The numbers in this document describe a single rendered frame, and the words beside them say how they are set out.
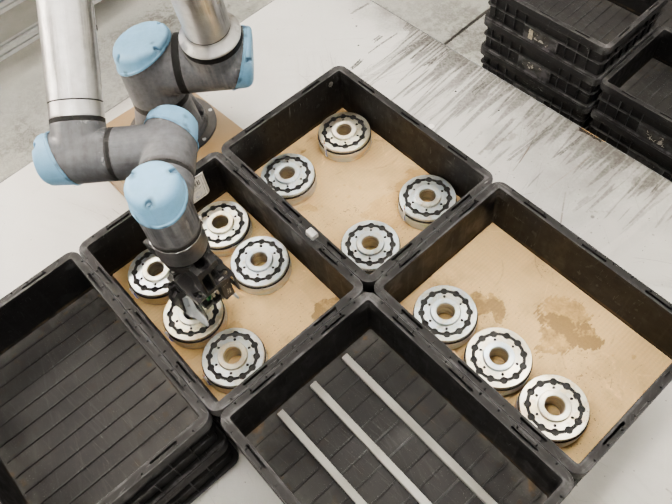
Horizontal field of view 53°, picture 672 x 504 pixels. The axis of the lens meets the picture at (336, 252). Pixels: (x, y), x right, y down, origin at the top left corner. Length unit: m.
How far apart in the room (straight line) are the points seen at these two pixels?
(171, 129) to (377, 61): 0.84
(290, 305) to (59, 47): 0.53
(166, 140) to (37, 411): 0.52
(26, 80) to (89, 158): 2.11
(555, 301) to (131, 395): 0.71
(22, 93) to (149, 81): 1.70
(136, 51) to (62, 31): 0.35
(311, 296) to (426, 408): 0.27
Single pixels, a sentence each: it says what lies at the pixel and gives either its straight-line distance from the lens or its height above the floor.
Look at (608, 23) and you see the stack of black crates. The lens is 2.19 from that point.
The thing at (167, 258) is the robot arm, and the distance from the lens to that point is 0.96.
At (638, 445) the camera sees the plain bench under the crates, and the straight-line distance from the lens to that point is 1.27.
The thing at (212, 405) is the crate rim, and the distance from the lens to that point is 1.01.
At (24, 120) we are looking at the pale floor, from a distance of 2.92.
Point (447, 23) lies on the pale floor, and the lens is 2.89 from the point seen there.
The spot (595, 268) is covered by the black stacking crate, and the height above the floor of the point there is 0.91.
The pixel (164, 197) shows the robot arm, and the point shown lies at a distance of 0.86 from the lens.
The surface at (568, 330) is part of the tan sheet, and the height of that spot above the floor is 0.83.
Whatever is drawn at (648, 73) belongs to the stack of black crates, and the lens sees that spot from 2.23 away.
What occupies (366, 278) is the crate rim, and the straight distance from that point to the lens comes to 1.06.
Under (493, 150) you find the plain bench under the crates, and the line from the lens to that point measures 1.52.
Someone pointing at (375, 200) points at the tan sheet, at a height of 0.83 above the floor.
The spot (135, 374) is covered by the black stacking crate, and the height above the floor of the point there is 0.83.
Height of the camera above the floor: 1.86
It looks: 58 degrees down
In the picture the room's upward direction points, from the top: 9 degrees counter-clockwise
